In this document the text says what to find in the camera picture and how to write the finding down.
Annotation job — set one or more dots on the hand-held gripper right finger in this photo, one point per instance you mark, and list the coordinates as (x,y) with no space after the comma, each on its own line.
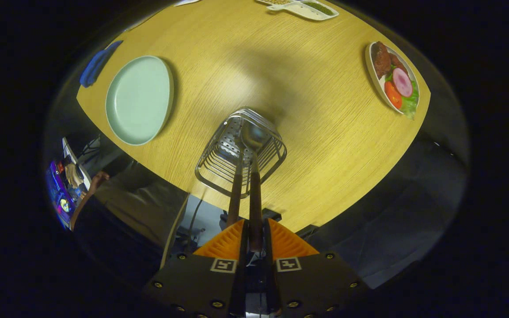
(272,282)

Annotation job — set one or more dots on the blue towel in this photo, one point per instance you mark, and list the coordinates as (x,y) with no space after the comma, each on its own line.
(97,64)

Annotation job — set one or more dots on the white square coaster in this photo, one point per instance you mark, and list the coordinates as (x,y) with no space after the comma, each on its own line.
(187,2)

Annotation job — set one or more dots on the white flat panel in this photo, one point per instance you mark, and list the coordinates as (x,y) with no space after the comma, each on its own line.
(75,163)

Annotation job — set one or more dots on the computer monitor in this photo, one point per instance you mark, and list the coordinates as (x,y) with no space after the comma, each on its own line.
(60,198)

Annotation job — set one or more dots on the pale green plate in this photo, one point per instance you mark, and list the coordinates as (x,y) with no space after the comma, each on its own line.
(139,101)

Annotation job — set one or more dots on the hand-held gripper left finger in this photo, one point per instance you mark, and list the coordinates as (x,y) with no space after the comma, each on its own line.
(239,287)

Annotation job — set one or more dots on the white divided dish with beans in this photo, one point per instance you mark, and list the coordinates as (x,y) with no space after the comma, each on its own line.
(307,9)

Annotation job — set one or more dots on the plate with meat and salad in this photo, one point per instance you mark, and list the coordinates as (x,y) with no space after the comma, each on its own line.
(391,75)

